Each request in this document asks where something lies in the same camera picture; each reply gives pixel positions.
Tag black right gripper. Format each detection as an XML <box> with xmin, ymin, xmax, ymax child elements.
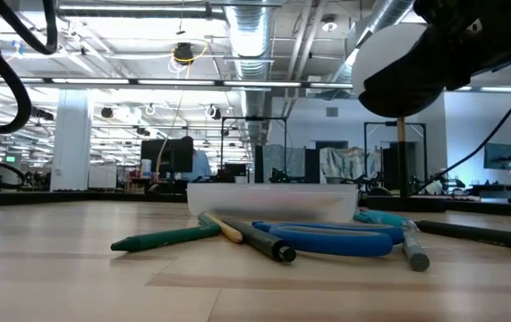
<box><xmin>357</xmin><ymin>26</ymin><xmax>475</xmax><ymax>118</ymax></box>

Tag blue pen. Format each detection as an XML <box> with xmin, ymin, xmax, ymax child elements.
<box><xmin>353</xmin><ymin>209</ymin><xmax>411</xmax><ymax>229</ymax></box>

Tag clear box with grey lid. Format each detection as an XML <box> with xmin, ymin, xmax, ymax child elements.
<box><xmin>186</xmin><ymin>182</ymin><xmax>359</xmax><ymax>224</ymax></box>

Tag black pen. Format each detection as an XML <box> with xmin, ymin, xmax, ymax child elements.
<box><xmin>221</xmin><ymin>217</ymin><xmax>297</xmax><ymax>263</ymax></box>
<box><xmin>415</xmin><ymin>220</ymin><xmax>511</xmax><ymax>252</ymax></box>

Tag white cloth cover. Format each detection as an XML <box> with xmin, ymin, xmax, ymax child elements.
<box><xmin>319</xmin><ymin>146</ymin><xmax>384</xmax><ymax>184</ymax></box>

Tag grey crayon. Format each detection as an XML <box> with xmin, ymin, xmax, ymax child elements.
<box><xmin>401</xmin><ymin>221</ymin><xmax>430</xmax><ymax>273</ymax></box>

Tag person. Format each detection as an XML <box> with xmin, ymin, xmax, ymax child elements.
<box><xmin>178</xmin><ymin>135</ymin><xmax>214</xmax><ymax>182</ymax></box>

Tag black ceiling-hung device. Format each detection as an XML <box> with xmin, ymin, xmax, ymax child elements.
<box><xmin>172</xmin><ymin>41</ymin><xmax>197</xmax><ymax>64</ymax></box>

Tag yellow pencil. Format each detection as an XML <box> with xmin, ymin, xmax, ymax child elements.
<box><xmin>203</xmin><ymin>212</ymin><xmax>243</xmax><ymax>244</ymax></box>

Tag long ceiling light bar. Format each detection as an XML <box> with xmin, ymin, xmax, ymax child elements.
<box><xmin>0</xmin><ymin>76</ymin><xmax>354</xmax><ymax>89</ymax></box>

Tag black desk monitor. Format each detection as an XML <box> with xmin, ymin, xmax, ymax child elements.
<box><xmin>141</xmin><ymin>138</ymin><xmax>195</xmax><ymax>174</ymax></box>

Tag white cabinet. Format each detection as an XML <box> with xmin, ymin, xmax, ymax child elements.
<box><xmin>87</xmin><ymin>164</ymin><xmax>118</xmax><ymax>190</ymax></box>

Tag white building column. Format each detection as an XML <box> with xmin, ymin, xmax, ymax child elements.
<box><xmin>50</xmin><ymin>89</ymin><xmax>94</xmax><ymax>192</ymax></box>

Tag black frame stand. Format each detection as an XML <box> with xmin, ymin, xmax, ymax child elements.
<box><xmin>363</xmin><ymin>120</ymin><xmax>429</xmax><ymax>193</ymax></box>
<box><xmin>219</xmin><ymin>115</ymin><xmax>288</xmax><ymax>184</ymax></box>

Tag silver air duct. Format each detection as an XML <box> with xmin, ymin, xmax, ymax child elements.
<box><xmin>224</xmin><ymin>0</ymin><xmax>275</xmax><ymax>144</ymax></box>
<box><xmin>330</xmin><ymin>0</ymin><xmax>415</xmax><ymax>84</ymax></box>

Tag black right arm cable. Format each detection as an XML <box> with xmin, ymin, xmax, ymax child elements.
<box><xmin>411</xmin><ymin>60</ymin><xmax>511</xmax><ymax>197</ymax></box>

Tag wall-mounted screen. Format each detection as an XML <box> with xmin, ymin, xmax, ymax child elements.
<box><xmin>482</xmin><ymin>142</ymin><xmax>511</xmax><ymax>171</ymax></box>

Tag blue-handled scissors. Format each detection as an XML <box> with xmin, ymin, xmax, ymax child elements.
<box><xmin>252</xmin><ymin>220</ymin><xmax>405</xmax><ymax>258</ymax></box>

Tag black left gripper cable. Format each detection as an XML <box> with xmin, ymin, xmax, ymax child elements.
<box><xmin>0</xmin><ymin>0</ymin><xmax>59</xmax><ymax>135</ymax></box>

